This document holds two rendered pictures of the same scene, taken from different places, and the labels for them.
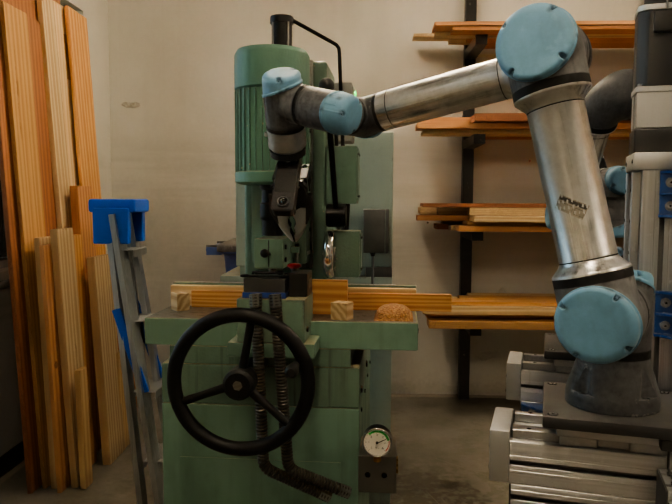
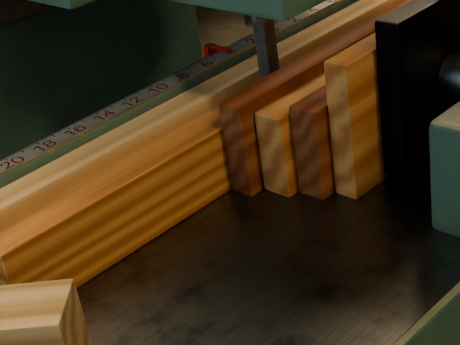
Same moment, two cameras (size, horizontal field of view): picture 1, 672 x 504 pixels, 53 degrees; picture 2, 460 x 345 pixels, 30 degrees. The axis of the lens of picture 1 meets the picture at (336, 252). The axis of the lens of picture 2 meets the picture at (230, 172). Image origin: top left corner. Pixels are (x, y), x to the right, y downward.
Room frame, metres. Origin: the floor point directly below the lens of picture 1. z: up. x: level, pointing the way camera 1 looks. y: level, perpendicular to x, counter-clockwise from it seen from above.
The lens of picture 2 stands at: (1.31, 0.51, 1.15)
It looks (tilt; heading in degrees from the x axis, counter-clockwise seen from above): 29 degrees down; 314
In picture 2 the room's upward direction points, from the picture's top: 9 degrees counter-clockwise
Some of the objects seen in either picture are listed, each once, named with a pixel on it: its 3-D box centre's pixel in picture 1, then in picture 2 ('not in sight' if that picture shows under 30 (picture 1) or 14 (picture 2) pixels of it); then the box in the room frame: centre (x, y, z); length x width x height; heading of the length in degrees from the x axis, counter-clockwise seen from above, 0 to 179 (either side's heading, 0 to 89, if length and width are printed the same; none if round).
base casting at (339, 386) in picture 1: (281, 355); not in sight; (1.74, 0.14, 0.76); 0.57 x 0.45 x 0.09; 175
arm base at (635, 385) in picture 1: (612, 374); not in sight; (1.13, -0.47, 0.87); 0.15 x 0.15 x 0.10
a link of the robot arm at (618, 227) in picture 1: (608, 217); not in sight; (1.86, -0.75, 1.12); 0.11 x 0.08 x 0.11; 87
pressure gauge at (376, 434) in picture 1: (377, 444); not in sight; (1.38, -0.09, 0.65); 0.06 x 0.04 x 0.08; 85
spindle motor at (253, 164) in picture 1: (272, 118); not in sight; (1.62, 0.15, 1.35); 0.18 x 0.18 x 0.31
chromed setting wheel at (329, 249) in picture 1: (330, 254); not in sight; (1.73, 0.02, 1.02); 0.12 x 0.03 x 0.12; 175
